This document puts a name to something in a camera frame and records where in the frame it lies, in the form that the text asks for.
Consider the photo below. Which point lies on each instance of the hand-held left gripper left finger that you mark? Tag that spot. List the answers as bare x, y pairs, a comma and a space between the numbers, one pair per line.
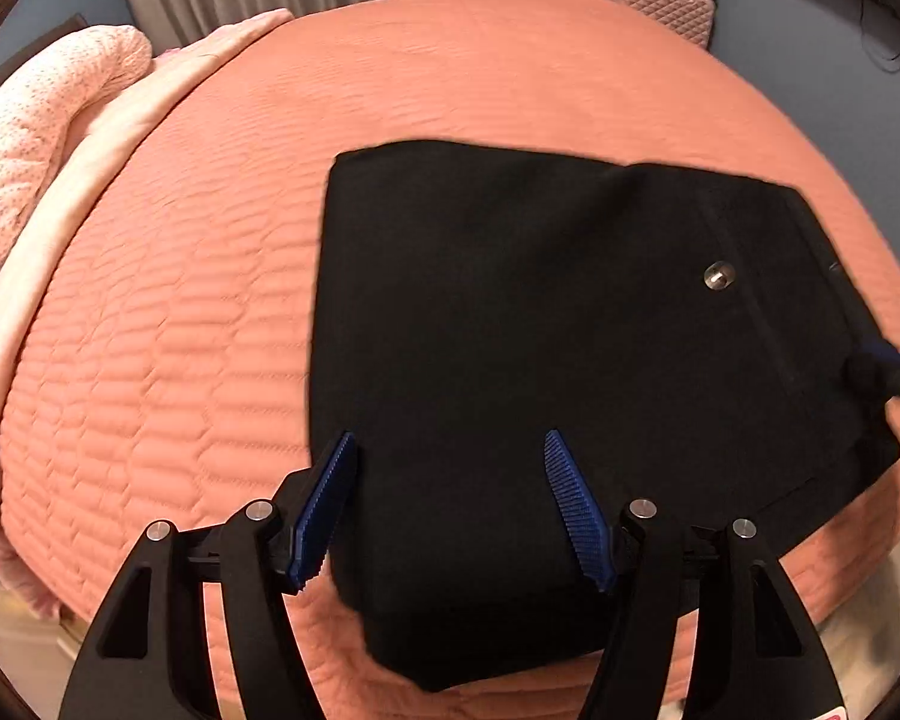
322, 517

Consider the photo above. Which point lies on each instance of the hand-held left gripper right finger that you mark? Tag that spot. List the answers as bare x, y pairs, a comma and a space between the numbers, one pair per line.
577, 517

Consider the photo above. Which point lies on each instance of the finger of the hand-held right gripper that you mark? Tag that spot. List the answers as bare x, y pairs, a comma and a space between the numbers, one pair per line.
896, 360

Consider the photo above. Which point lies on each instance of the black pants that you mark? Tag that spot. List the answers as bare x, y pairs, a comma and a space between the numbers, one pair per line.
532, 315

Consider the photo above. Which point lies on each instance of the bed with pink quilted cover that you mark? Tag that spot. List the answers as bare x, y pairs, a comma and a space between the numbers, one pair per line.
195, 315

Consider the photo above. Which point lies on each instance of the pale pink blanket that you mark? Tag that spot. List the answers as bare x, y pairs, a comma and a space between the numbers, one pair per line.
67, 202

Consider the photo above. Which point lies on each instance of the pink floral pillow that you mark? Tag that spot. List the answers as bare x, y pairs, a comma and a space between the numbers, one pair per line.
37, 127

